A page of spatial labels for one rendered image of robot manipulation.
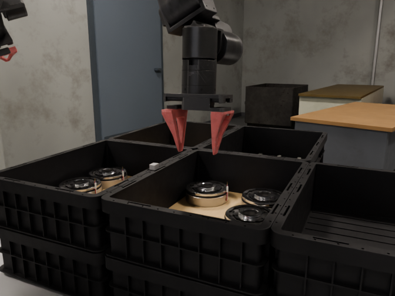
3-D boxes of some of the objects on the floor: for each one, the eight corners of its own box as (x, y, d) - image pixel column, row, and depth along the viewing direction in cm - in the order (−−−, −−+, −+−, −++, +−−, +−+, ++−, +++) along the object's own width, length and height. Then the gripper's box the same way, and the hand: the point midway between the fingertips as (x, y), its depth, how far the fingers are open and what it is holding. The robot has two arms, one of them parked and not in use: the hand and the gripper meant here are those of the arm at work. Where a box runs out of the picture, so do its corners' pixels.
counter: (378, 131, 615) (384, 85, 598) (354, 160, 433) (361, 96, 416) (334, 127, 653) (338, 84, 636) (294, 152, 471) (298, 93, 453)
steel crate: (308, 124, 677) (311, 84, 660) (290, 134, 590) (293, 88, 572) (264, 120, 722) (265, 83, 705) (240, 128, 635) (241, 86, 618)
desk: (423, 184, 350) (435, 107, 332) (378, 235, 249) (392, 128, 232) (348, 170, 396) (355, 101, 379) (284, 207, 296) (290, 116, 278)
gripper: (160, 57, 59) (160, 153, 61) (224, 57, 55) (221, 159, 57) (177, 61, 65) (176, 147, 67) (237, 60, 61) (233, 152, 64)
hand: (197, 147), depth 62 cm, fingers open, 6 cm apart
